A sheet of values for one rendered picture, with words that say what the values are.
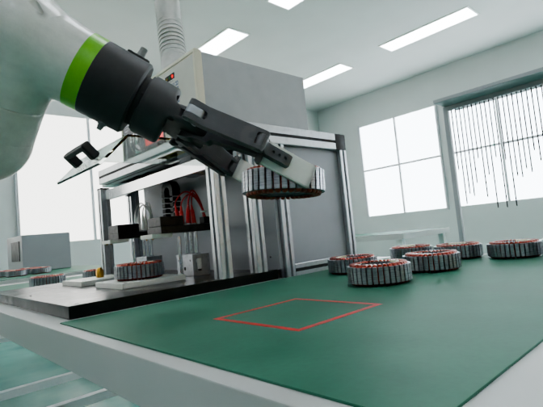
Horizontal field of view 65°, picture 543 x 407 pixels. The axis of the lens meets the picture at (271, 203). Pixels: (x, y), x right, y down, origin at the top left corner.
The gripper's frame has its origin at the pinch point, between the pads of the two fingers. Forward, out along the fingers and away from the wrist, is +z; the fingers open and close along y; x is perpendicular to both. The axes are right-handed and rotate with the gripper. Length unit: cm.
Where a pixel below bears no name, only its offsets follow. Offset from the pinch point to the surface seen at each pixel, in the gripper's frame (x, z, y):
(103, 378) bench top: 31.0, -9.5, 0.9
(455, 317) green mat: 9.7, 18.7, -16.9
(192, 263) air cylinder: 13, 3, 52
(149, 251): 14, -6, 79
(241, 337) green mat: 20.3, 0.7, -8.5
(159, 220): 8, -9, 50
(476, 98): -231, 205, 238
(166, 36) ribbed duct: -107, -45, 199
